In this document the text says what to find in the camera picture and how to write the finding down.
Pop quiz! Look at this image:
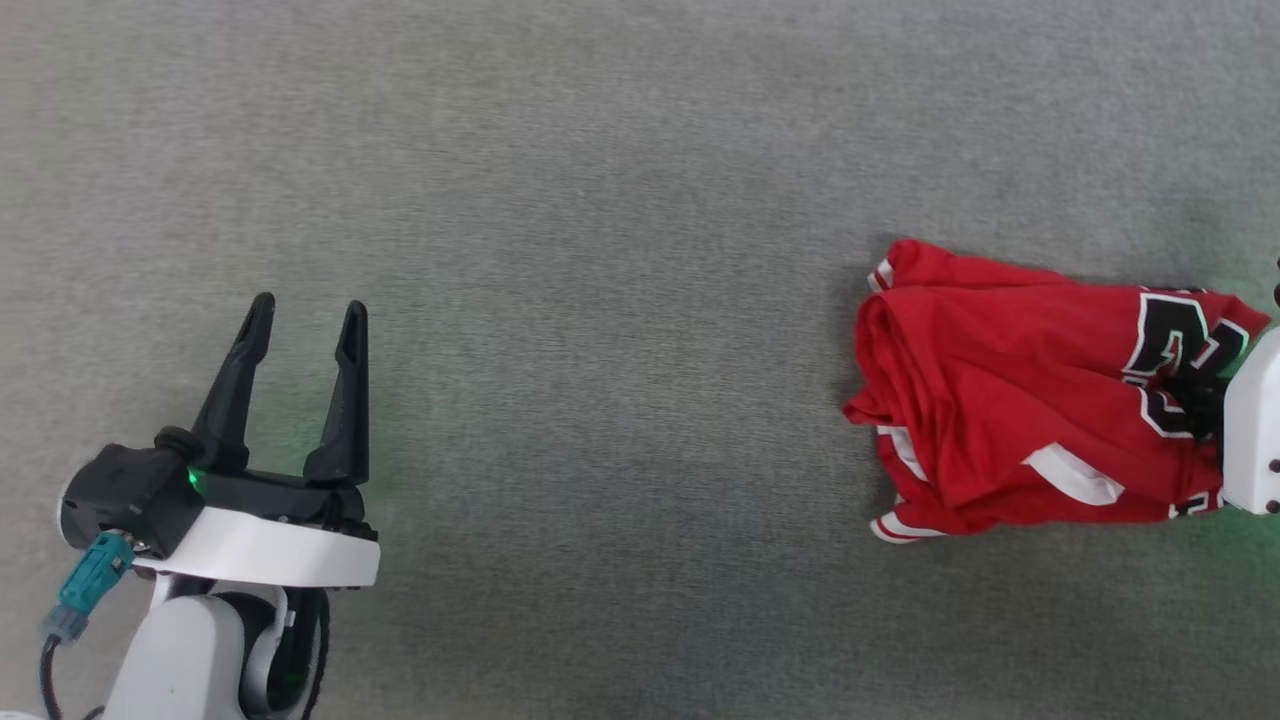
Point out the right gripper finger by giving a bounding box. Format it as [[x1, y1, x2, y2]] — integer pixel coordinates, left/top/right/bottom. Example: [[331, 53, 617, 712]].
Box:
[[1176, 404, 1228, 443], [1164, 370, 1228, 407]]

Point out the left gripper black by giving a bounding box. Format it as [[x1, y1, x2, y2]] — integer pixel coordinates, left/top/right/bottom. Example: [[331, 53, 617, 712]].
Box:
[[154, 292, 380, 538]]

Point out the red Bulls jersey shirt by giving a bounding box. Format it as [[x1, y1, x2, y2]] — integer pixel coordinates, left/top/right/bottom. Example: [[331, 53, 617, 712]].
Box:
[[842, 237, 1272, 546]]

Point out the teal left camera connector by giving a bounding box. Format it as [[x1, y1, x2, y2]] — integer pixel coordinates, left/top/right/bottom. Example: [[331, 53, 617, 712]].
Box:
[[40, 531, 137, 647]]

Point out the black left camera cable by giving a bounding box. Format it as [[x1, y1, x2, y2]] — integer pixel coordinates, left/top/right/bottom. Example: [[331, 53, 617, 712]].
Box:
[[37, 634, 103, 720]]

